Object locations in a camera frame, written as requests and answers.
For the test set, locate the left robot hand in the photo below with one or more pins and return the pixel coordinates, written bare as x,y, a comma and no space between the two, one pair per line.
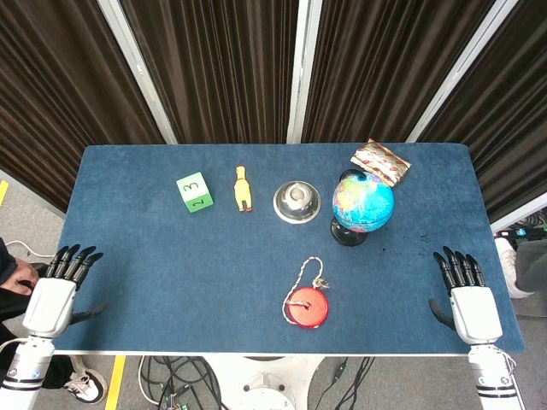
49,301

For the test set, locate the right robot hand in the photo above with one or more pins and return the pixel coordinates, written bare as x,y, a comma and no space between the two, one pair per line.
474,307

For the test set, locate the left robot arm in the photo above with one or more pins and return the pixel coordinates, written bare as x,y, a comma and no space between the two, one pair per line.
23,371

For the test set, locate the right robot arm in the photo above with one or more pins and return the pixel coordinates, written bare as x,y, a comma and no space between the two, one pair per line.
495,376

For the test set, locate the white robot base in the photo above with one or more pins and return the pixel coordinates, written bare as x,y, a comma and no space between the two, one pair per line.
262,382

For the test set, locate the person's hand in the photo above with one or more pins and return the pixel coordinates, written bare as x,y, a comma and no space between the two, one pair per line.
19,277

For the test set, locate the small blue globe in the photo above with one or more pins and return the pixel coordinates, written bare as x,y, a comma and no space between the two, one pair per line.
362,206

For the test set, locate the white black sneaker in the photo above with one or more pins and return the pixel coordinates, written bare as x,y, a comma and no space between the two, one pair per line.
85,382

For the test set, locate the black power strip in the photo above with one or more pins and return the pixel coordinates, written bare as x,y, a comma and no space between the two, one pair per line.
527,232

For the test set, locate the blue felt table mat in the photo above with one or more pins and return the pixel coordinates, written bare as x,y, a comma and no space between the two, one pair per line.
213,265

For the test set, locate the red gold snack packet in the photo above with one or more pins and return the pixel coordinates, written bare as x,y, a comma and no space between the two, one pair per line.
381,164

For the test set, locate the green number cube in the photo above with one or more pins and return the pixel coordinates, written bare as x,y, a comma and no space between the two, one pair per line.
194,191

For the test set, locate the brown curtain partition panel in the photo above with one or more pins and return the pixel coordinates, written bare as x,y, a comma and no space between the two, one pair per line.
376,72
495,111
213,72
55,94

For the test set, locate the silver metal bowl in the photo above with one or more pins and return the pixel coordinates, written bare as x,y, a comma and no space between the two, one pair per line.
297,200

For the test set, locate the yellow rubber chicken toy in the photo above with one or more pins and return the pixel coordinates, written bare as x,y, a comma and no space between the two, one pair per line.
242,190

